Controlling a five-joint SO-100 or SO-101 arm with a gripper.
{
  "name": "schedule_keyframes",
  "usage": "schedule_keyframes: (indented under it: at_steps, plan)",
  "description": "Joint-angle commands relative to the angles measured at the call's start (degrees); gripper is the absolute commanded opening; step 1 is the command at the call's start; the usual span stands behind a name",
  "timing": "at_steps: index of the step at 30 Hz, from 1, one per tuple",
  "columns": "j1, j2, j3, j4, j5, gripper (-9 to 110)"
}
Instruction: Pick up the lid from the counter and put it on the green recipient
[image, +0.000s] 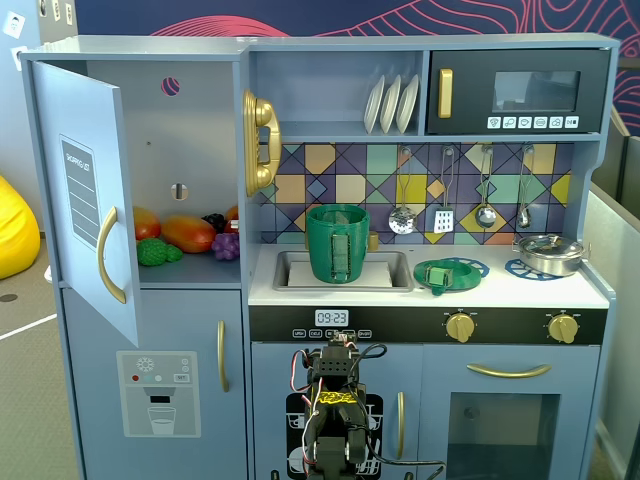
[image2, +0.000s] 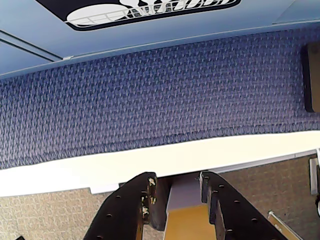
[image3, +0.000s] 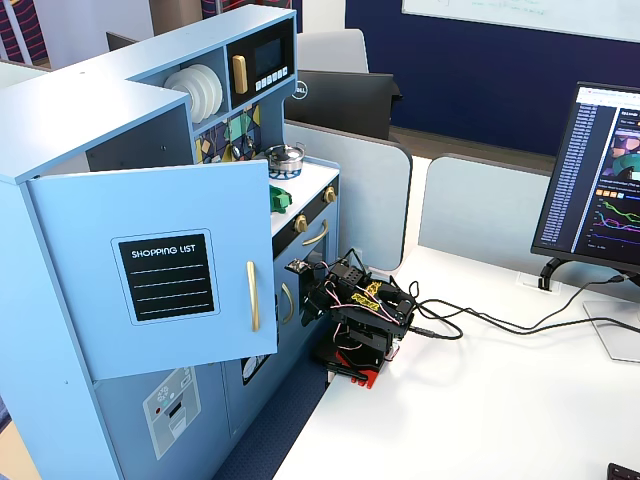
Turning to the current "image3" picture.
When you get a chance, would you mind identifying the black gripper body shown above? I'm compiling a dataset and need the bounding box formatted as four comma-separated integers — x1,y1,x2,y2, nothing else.
298,263,342,307

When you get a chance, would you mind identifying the green lid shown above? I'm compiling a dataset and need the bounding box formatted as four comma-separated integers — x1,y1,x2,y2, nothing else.
269,183,293,215

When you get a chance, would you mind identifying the red robot base clamp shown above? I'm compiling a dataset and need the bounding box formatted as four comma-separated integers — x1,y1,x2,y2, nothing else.
325,348,382,391

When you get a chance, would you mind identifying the steel pot with lid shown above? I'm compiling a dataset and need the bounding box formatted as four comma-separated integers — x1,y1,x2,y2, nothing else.
263,141,308,174

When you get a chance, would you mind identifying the grey desk divider panel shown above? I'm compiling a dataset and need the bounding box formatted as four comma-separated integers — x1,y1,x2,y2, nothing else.
283,122,414,272
418,155,640,292

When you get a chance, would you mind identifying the black Dell monitor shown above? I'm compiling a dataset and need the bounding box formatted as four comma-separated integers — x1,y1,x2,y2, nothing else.
284,69,404,143

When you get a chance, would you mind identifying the white plate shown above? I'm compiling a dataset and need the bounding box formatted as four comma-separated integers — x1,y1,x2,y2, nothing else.
163,67,205,124
188,64,217,119
200,63,225,114

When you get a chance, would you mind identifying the blue fridge door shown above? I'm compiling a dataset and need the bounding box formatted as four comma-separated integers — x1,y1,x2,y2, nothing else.
27,158,279,383

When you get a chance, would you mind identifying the black toy microwave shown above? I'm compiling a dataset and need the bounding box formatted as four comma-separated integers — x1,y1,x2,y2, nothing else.
225,18,296,111

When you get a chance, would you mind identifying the grey office chair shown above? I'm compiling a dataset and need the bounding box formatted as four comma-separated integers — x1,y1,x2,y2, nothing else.
296,28,371,76

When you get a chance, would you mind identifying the blue toy kitchen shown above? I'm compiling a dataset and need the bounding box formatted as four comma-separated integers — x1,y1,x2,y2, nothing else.
0,4,342,480

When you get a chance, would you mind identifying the monitor with lit screen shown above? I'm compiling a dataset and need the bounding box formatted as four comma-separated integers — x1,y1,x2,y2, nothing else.
530,81,640,363

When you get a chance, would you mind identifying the whiteboard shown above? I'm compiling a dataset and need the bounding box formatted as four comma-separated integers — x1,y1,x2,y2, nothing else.
401,0,640,44

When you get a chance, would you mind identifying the gold dishwasher door handle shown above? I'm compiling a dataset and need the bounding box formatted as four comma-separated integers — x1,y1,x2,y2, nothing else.
280,282,296,326

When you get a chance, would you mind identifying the gold oven handle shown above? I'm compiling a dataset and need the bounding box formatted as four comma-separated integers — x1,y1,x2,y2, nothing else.
301,219,330,248

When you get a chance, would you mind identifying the gold fridge door handle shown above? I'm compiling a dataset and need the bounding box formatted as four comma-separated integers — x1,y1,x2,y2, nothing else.
245,260,262,333

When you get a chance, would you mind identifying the desk cable grommet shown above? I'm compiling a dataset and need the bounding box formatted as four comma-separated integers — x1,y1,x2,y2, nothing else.
516,271,563,297

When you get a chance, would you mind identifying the gold microwave handle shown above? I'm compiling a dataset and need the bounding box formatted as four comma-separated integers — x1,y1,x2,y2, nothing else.
231,54,250,96

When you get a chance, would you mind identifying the black power cable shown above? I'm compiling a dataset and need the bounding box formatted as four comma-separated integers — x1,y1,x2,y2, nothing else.
409,272,629,344

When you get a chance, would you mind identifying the black camera cable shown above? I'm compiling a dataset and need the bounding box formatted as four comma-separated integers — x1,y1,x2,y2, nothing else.
389,277,640,337

